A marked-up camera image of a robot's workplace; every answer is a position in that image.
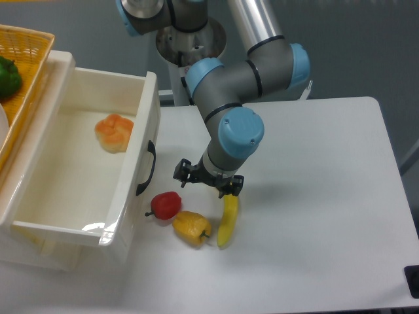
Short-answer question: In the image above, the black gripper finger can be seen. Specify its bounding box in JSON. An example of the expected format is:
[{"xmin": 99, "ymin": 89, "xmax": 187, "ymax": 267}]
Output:
[
  {"xmin": 173, "ymin": 158, "xmax": 198, "ymax": 188},
  {"xmin": 217, "ymin": 175, "xmax": 244, "ymax": 199}
]

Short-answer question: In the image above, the white top drawer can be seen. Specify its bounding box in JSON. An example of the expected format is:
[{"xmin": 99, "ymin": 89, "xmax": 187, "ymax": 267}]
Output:
[{"xmin": 13, "ymin": 68, "xmax": 160, "ymax": 265}]

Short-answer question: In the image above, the red bell pepper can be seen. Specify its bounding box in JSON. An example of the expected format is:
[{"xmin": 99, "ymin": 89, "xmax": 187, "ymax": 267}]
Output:
[{"xmin": 145, "ymin": 191, "xmax": 182, "ymax": 220}]

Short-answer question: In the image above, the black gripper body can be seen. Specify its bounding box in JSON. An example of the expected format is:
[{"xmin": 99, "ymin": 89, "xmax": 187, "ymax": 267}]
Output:
[{"xmin": 191, "ymin": 164, "xmax": 232, "ymax": 192}]

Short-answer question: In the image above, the black top drawer handle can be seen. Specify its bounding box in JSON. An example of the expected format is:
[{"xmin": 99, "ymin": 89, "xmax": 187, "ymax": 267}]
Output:
[{"xmin": 136, "ymin": 140, "xmax": 156, "ymax": 196}]

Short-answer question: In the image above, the black table corner fixture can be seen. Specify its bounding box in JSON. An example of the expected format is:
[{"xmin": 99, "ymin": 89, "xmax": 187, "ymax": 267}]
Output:
[{"xmin": 404, "ymin": 265, "xmax": 419, "ymax": 299}]

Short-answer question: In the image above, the yellow bell pepper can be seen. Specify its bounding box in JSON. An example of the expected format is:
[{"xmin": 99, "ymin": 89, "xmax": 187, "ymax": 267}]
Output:
[{"xmin": 172, "ymin": 211, "xmax": 211, "ymax": 247}]

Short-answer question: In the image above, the yellow woven basket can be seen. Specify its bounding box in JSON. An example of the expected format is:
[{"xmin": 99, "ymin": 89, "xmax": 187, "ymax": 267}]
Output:
[{"xmin": 1, "ymin": 25, "xmax": 55, "ymax": 169}]

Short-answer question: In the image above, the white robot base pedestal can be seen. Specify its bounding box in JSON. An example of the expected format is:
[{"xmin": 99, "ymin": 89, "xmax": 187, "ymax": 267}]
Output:
[{"xmin": 156, "ymin": 18, "xmax": 227, "ymax": 106}]

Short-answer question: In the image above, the white bracket behind table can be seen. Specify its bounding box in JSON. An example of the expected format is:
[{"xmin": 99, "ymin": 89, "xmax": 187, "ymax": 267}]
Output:
[{"xmin": 298, "ymin": 80, "xmax": 313, "ymax": 101}]

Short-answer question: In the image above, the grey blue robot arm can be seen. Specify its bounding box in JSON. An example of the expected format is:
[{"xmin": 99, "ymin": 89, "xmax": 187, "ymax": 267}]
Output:
[{"xmin": 116, "ymin": 1, "xmax": 310, "ymax": 196}]

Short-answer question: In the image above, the orange bread roll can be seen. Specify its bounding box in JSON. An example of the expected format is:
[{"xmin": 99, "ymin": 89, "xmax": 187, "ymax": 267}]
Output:
[{"xmin": 94, "ymin": 114, "xmax": 134, "ymax": 154}]

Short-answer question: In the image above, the green bell pepper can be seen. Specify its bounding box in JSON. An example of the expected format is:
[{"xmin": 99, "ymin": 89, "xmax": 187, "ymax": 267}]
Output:
[{"xmin": 0, "ymin": 56, "xmax": 22, "ymax": 99}]

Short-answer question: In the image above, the white drawer cabinet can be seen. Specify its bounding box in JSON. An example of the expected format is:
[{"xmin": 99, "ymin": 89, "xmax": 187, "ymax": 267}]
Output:
[{"xmin": 1, "ymin": 50, "xmax": 79, "ymax": 270}]

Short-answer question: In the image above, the yellow banana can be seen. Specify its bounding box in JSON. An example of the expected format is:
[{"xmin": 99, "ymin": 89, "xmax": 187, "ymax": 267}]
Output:
[{"xmin": 217, "ymin": 195, "xmax": 239, "ymax": 249}]

